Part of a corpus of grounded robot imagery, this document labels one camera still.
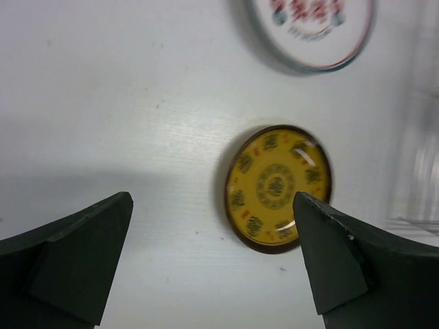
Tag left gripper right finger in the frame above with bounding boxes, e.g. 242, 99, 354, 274
292, 192, 438, 328

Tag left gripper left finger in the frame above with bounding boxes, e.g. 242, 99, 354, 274
1, 192, 134, 328

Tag yellow patterned plate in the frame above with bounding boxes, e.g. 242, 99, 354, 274
223, 125, 333, 254

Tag white plate red characters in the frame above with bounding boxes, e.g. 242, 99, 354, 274
241, 0, 377, 75

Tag wire dish rack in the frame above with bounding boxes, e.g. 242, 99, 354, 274
384, 1, 438, 239

